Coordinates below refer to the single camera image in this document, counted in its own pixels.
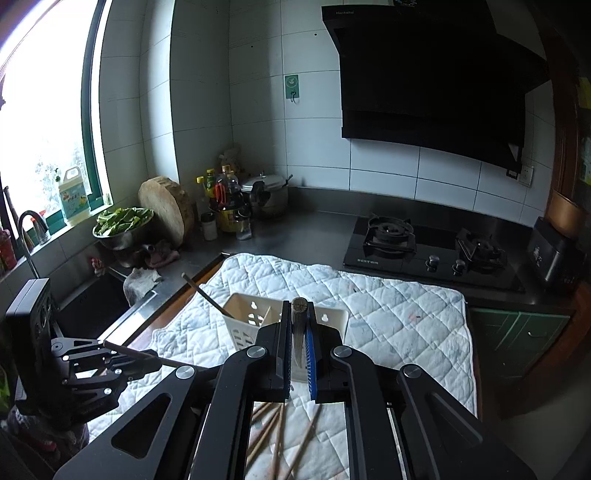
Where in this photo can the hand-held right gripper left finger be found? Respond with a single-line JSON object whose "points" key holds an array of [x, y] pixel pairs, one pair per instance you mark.
{"points": [[280, 364]]}

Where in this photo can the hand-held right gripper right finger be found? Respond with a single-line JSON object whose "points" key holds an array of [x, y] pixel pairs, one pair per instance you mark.
{"points": [[310, 364]]}

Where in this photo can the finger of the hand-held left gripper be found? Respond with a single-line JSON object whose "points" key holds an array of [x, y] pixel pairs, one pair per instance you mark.
{"points": [[97, 385], [83, 353]]}

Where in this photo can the wooden chopstick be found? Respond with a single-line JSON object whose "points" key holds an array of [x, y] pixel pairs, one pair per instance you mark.
{"points": [[277, 443], [113, 347], [263, 441], [203, 293], [264, 415], [300, 447], [261, 407], [299, 323]]}

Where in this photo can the white plastic utensil holder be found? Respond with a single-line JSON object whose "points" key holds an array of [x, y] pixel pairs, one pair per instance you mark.
{"points": [[240, 332]]}

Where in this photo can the steel sink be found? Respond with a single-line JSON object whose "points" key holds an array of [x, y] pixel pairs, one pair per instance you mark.
{"points": [[92, 304]]}

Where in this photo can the steel faucet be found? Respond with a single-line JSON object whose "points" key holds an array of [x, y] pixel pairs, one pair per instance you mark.
{"points": [[28, 249]]}

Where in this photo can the small red white figurine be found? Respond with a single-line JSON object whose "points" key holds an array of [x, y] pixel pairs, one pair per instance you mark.
{"points": [[97, 267]]}

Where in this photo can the grey dish cloth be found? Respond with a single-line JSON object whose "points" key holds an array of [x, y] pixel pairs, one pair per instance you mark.
{"points": [[141, 284]]}

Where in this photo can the white quilted mat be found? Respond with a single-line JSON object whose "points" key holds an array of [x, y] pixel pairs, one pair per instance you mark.
{"points": [[392, 323]]}

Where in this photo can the steel bowl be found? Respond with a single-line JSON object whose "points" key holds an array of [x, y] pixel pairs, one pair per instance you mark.
{"points": [[122, 240]]}

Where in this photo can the pink cloth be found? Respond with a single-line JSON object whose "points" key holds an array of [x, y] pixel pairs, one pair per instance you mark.
{"points": [[161, 256]]}

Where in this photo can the green leafy vegetables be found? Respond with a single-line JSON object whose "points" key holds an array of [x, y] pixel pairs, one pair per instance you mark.
{"points": [[120, 219]]}

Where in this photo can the white detergent bottle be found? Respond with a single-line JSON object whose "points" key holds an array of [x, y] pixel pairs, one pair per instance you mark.
{"points": [[74, 198]]}

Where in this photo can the small glass jar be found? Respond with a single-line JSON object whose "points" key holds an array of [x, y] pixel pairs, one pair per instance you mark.
{"points": [[244, 226]]}

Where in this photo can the yellow tin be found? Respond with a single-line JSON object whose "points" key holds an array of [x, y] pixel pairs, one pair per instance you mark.
{"points": [[226, 221]]}

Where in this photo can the small white jar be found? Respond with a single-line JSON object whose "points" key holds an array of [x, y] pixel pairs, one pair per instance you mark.
{"points": [[209, 228]]}

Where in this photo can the black gas stove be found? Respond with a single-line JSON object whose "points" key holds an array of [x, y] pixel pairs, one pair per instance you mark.
{"points": [[425, 251]]}

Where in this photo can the round wooden cutting board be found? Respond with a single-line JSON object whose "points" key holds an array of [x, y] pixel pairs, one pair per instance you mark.
{"points": [[164, 210]]}

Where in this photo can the steel pressure cooker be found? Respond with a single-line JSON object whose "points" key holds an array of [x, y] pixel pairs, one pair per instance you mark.
{"points": [[270, 198]]}

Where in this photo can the large oil bottle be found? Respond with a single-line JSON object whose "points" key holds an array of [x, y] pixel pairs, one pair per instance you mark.
{"points": [[234, 189]]}

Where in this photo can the red sauce bottle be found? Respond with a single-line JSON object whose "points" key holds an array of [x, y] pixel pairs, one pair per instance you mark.
{"points": [[221, 191]]}

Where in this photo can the yellow cap bottle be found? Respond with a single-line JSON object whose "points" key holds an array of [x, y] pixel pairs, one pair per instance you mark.
{"points": [[202, 198]]}

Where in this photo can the green bottle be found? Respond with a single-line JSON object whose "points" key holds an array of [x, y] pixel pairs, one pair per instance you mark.
{"points": [[210, 182]]}

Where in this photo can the green cabinet doors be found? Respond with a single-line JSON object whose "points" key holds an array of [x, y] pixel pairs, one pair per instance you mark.
{"points": [[517, 341]]}

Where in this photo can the black kitchen appliance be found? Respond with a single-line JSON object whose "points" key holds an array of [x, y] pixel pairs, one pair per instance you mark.
{"points": [[549, 254]]}

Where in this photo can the copper pot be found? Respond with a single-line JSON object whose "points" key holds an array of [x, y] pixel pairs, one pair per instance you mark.
{"points": [[563, 214]]}

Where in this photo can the black range hood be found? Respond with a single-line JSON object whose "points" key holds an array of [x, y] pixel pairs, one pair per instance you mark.
{"points": [[415, 69]]}

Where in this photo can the wooden cabinet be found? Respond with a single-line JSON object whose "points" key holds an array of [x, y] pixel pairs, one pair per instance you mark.
{"points": [[565, 138]]}

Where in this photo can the green window frame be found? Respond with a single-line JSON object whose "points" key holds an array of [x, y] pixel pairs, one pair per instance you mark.
{"points": [[92, 115]]}

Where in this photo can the green wall hook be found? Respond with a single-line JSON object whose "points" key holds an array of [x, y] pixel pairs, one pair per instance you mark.
{"points": [[291, 85]]}

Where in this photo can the white wall socket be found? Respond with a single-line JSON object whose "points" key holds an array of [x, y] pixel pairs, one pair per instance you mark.
{"points": [[526, 175]]}

